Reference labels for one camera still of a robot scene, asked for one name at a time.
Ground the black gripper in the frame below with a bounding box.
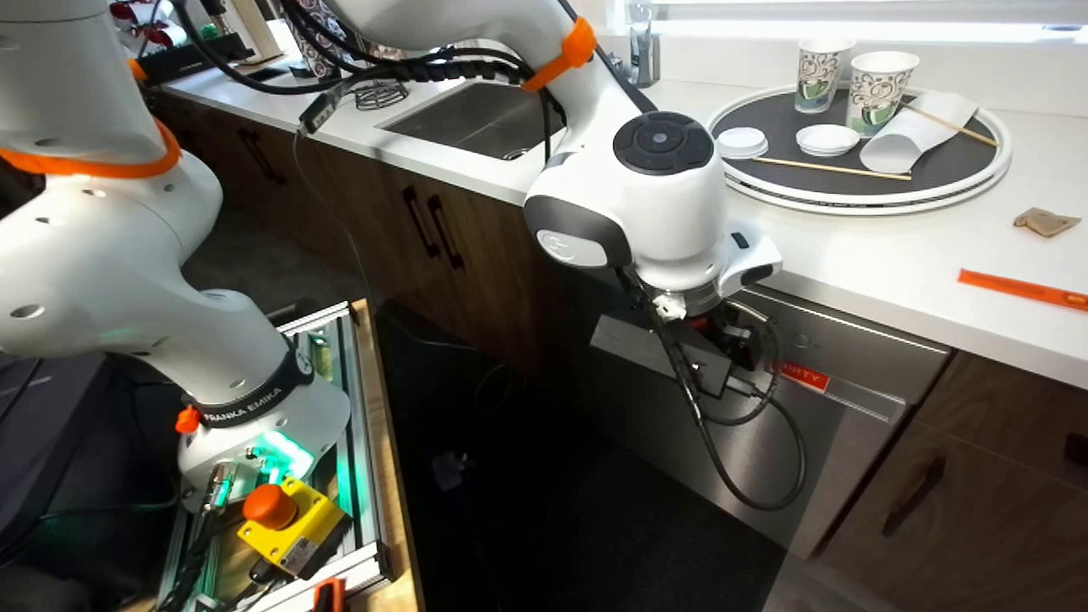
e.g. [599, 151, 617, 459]
[690, 296, 786, 376]

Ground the stainless steel Bosch dishwasher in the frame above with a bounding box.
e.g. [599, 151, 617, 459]
[582, 281, 955, 560]

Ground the silver red dirty sign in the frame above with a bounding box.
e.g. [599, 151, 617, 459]
[776, 356, 839, 399]

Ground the wooden chopstick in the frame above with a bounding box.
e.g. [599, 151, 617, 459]
[753, 153, 917, 186]
[906, 99, 1002, 153]

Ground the flat small white dish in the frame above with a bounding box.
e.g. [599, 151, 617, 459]
[716, 121, 771, 163]

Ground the small white bowl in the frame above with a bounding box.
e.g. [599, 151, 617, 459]
[793, 121, 865, 159]

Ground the round black white-rimmed tray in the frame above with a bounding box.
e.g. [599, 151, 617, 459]
[705, 84, 1014, 216]

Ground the wooden sink cabinet door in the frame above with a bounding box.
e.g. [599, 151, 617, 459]
[418, 176, 560, 380]
[295, 137, 433, 334]

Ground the patterned paper cup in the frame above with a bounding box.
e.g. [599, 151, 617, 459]
[845, 49, 926, 142]
[793, 33, 857, 118]

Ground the wooden drawer front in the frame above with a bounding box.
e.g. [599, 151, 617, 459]
[926, 350, 1088, 480]

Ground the orange flat strip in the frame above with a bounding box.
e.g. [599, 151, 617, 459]
[955, 265, 1088, 315]

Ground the chrome kitchen faucet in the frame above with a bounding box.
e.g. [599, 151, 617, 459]
[627, 0, 663, 93]

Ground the small brown paper piece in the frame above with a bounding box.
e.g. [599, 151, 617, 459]
[1009, 205, 1086, 241]

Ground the stainless steel sink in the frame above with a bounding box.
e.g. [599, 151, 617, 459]
[378, 79, 572, 163]

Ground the yellow emergency stop box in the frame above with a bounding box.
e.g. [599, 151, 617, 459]
[235, 476, 350, 580]

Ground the black bar on counter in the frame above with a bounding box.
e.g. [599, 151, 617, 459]
[133, 29, 258, 84]

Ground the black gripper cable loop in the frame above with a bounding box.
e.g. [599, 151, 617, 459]
[609, 241, 813, 517]

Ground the black cabinet door handle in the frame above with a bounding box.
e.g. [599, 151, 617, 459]
[882, 453, 952, 542]

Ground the black sink cabinet handle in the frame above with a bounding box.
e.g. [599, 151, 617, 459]
[421, 194, 469, 271]
[403, 182, 441, 261]

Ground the orange cable strap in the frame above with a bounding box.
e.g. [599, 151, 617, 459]
[522, 15, 601, 96]

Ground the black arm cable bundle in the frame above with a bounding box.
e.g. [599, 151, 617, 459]
[166, 0, 548, 105]

